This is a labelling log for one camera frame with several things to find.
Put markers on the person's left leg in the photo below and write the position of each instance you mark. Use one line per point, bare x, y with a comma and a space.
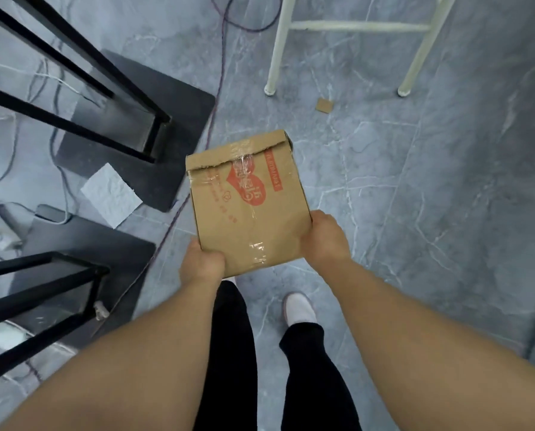
231, 363

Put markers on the person's leg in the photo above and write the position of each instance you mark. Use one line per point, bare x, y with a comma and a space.
314, 377
231, 363

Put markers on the person's left hand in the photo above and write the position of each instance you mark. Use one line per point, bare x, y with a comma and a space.
200, 266

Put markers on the person's right leg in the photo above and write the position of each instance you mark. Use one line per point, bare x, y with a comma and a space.
314, 377

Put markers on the person's white right shoe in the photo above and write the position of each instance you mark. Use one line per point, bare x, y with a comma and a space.
299, 308

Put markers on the person's left thumb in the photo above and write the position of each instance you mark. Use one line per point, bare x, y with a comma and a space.
212, 258

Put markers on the small cardboard scrap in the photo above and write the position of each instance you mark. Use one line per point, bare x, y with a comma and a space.
324, 105

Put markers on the white paper towel sheet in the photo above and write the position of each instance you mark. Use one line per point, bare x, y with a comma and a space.
110, 196

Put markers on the person's right forearm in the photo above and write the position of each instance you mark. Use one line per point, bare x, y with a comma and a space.
422, 354

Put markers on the person's right hand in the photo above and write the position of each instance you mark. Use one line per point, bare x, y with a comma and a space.
325, 243

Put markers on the black floor mat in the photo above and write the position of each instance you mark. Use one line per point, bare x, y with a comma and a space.
92, 251
159, 130

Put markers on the black metal table frame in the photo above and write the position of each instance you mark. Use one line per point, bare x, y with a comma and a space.
38, 300
83, 80

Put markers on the white power strip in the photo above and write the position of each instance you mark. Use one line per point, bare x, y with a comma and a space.
0, 242

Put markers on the person's right thumb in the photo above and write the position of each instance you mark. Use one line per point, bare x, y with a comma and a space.
311, 228

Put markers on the white metal stool frame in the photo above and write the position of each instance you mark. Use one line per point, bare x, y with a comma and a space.
357, 26

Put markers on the taped brown cardboard box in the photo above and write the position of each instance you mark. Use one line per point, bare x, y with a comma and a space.
247, 201

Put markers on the person's left forearm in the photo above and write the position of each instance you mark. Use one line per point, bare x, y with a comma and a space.
130, 359

